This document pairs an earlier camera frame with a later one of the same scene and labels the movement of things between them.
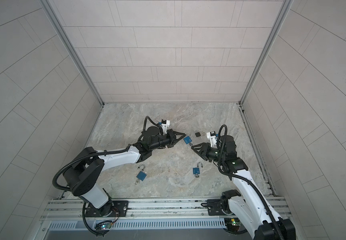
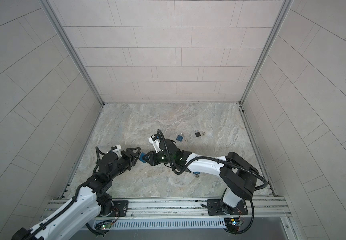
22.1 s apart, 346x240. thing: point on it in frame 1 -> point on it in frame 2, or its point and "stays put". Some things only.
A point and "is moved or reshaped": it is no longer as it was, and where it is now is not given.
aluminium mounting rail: x=166 y=208 stays put
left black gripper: x=171 y=135 -> x=130 y=159
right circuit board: x=232 y=224 stays put
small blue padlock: x=187 y=140 is moved or reshaped
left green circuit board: x=106 y=226 stays put
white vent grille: x=144 y=223 stays put
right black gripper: x=203 y=145 -> x=153 y=161
